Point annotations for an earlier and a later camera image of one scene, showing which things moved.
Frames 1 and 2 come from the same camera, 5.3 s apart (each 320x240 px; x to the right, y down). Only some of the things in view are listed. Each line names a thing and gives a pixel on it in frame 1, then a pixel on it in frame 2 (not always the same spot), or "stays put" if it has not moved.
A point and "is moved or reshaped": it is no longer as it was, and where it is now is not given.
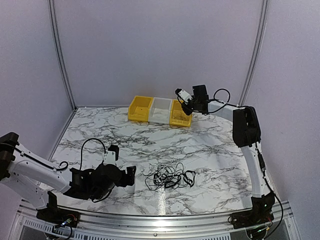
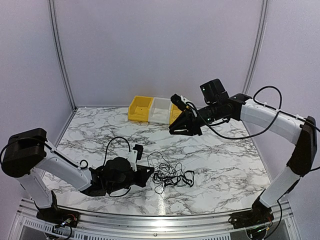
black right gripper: x=187 y=111 -> x=189 y=122
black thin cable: x=166 y=177 is moved or reshaped
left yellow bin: x=138 y=109 stays put
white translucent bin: x=160 y=110 stays put
